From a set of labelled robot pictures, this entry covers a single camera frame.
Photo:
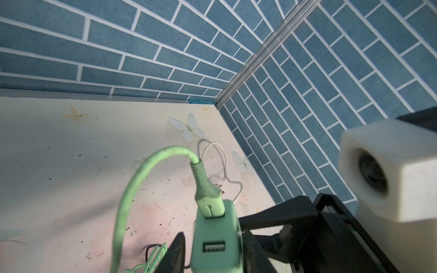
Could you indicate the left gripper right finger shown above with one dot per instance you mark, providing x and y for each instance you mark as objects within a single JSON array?
[{"x": 254, "y": 258}]

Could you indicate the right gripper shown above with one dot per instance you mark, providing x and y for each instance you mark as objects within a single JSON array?
[{"x": 319, "y": 236}]

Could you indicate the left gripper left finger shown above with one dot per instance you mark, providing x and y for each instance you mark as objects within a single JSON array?
[{"x": 174, "y": 259}]

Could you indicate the green charger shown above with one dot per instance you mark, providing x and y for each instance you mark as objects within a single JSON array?
[{"x": 217, "y": 243}]

